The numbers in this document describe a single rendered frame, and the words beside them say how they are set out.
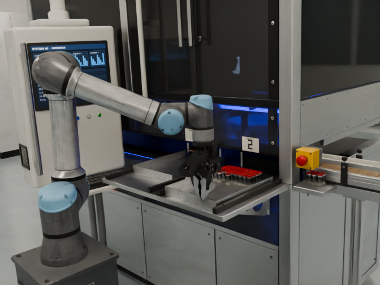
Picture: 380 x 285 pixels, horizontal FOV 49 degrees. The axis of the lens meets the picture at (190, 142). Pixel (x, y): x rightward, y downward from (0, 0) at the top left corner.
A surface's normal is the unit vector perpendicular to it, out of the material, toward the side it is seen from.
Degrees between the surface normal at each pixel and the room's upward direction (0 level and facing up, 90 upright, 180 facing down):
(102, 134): 90
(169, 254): 90
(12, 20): 90
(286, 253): 90
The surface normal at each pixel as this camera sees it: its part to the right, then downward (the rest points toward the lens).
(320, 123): 0.72, 0.12
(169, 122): 0.03, 0.22
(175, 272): -0.69, 0.19
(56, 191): -0.04, -0.94
